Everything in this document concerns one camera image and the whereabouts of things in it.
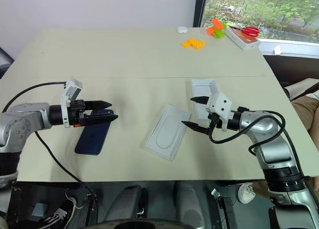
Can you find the crumpled white paper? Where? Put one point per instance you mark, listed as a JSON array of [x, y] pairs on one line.
[[277, 50]]

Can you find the grey rounded robot leg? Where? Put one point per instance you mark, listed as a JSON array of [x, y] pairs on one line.
[[188, 204], [124, 204]]

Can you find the green toy brick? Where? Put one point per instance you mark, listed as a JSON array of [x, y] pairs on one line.
[[219, 34]]

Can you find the dark rounded robot base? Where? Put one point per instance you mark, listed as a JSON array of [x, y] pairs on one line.
[[137, 224]]

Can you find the person's khaki trouser leg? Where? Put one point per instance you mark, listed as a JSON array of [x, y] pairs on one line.
[[305, 109]]

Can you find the white phone box lid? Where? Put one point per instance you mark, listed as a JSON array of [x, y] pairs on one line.
[[202, 89]]

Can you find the white earbuds case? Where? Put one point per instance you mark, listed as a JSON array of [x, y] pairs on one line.
[[182, 30]]

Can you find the white phone box base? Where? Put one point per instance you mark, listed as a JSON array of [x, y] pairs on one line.
[[165, 134]]

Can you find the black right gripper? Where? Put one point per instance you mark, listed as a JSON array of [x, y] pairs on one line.
[[215, 120]]

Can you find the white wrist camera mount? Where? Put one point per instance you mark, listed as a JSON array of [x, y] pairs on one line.
[[69, 89], [220, 105]]

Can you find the grey cardboard sheet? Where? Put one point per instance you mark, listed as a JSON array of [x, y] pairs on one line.
[[302, 88]]

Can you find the small grey blue box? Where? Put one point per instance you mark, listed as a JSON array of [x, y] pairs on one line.
[[40, 210]]

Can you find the black window frame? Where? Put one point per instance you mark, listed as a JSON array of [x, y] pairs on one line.
[[200, 7]]

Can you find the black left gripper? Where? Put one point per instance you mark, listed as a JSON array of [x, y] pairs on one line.
[[76, 110]]

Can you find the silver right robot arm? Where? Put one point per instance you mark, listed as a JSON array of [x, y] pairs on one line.
[[269, 141]]

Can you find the black metal bar with clamp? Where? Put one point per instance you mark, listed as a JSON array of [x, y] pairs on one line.
[[228, 211]]

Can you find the white and orange flat box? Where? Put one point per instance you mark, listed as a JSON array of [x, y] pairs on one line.
[[243, 42]]

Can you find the black sneaker with white laces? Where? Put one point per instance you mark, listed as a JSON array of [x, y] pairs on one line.
[[58, 215]]

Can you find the orange toy brick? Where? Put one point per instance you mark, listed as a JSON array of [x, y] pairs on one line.
[[216, 24]]

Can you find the person's bare ankle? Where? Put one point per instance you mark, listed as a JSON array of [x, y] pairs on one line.
[[261, 189]]

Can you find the dark blue smartphone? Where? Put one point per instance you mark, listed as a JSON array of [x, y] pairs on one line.
[[93, 139]]

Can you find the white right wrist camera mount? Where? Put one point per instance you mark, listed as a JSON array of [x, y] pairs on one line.
[[220, 105]]

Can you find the yellow toy brick plate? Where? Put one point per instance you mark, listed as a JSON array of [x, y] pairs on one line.
[[193, 44]]

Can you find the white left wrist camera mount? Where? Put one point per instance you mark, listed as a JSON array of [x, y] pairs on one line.
[[69, 89]]

